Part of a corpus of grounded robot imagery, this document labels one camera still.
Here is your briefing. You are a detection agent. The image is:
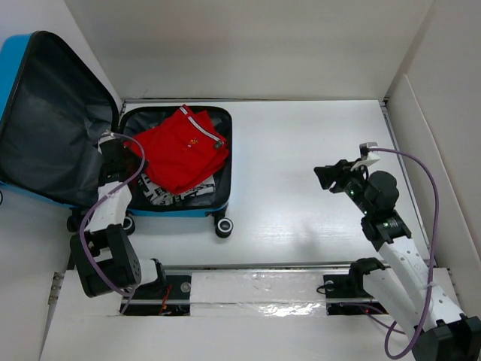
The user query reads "newspaper print garment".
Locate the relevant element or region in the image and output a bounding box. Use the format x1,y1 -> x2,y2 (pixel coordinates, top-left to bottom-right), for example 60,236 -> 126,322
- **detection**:
138,173 -> 216,206

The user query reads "red polo shirt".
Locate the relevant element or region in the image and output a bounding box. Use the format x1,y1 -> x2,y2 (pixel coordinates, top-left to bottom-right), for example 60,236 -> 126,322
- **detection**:
125,105 -> 229,195

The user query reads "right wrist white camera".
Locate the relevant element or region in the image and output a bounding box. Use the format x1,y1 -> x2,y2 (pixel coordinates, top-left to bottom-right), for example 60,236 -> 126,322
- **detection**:
350,142 -> 380,171

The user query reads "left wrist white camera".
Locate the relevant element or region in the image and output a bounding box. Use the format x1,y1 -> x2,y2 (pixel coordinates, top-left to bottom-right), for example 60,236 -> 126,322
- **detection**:
97,131 -> 119,152

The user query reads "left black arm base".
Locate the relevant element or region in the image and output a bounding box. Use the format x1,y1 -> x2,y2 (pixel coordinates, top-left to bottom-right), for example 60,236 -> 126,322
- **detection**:
119,275 -> 192,317

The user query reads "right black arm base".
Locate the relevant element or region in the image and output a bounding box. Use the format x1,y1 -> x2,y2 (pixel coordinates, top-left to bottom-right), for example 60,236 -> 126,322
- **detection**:
316,274 -> 388,316

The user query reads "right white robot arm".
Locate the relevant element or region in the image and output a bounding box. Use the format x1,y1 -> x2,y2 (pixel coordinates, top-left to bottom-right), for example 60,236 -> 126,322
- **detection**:
313,159 -> 480,360

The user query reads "blue hard-shell suitcase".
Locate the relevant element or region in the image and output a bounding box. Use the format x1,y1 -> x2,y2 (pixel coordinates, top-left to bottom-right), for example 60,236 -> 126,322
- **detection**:
1,31 -> 234,238

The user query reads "wrist white camera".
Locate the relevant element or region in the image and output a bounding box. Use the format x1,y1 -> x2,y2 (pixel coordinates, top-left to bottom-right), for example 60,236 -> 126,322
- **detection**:
350,142 -> 380,171
97,131 -> 119,152

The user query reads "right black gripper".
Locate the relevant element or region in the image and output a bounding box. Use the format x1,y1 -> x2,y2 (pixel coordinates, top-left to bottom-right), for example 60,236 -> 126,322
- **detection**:
313,158 -> 374,216

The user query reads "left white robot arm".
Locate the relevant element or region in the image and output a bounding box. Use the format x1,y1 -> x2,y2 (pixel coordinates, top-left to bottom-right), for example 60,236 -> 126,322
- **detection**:
70,133 -> 168,299

